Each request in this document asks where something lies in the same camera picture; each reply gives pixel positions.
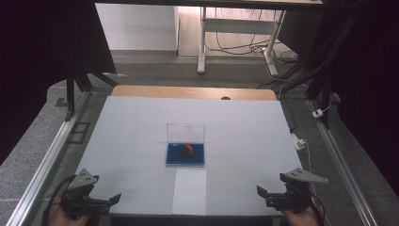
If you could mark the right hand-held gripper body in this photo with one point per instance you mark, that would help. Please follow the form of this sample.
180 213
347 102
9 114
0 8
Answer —
291 196

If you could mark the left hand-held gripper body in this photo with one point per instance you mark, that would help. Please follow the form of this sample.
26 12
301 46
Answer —
78 197

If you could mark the blue ink pad box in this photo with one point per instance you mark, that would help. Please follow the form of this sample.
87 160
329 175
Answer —
185 157

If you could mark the red stamp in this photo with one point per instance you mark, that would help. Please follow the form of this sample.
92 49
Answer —
188 148

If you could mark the person's right hand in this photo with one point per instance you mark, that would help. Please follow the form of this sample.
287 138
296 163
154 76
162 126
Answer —
299 218

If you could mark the person's left hand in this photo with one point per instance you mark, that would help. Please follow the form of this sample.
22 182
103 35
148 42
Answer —
67 219

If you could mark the white power adapter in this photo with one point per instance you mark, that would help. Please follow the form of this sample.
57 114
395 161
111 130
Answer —
299 143

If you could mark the white table mat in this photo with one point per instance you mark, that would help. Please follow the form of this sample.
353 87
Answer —
141 125

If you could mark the white paper sheet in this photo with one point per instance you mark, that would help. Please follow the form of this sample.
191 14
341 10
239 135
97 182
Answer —
189 191

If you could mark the small white plug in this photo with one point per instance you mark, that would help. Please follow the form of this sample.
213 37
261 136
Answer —
317 113

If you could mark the wooden table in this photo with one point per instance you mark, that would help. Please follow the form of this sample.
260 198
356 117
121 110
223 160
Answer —
175 92

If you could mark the black curtain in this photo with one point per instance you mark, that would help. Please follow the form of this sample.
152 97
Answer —
367 78
37 56

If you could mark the white cabinet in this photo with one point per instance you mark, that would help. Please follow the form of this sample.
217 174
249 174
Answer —
138 28

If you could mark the aluminium rail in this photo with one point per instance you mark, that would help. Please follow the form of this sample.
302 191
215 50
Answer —
342 169
47 160

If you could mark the white desk frame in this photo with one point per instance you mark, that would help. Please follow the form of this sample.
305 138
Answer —
238 26

